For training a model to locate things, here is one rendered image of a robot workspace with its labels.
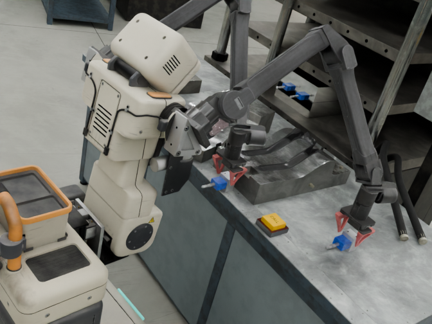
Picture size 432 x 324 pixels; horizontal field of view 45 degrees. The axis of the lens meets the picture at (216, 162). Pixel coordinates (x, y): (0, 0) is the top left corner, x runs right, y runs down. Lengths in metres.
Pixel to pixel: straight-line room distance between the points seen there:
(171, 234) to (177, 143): 1.01
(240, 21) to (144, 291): 1.36
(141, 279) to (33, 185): 1.17
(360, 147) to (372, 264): 0.40
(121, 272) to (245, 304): 0.84
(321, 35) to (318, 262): 0.70
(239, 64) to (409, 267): 0.88
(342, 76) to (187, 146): 0.51
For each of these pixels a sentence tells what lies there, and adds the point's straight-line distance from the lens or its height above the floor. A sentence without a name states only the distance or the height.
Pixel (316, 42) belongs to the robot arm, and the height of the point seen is 1.42.
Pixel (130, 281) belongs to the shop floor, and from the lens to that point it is 2.58.
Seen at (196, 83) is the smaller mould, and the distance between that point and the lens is 2.56.
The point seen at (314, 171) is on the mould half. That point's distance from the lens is 1.97.
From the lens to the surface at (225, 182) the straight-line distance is 1.84.
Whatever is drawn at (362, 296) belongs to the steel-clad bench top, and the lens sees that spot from 1.66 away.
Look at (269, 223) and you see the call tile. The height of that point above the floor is 0.84.
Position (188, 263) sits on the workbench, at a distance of 2.24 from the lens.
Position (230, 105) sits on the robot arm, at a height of 1.26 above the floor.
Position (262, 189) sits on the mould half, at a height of 0.86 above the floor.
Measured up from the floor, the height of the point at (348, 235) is 0.85.
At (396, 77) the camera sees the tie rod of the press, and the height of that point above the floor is 1.20.
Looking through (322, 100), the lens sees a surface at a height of 0.88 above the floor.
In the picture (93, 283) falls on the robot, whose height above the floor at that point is 0.79.
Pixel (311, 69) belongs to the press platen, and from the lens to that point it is 2.68.
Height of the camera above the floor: 1.80
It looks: 30 degrees down
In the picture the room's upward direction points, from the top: 15 degrees clockwise
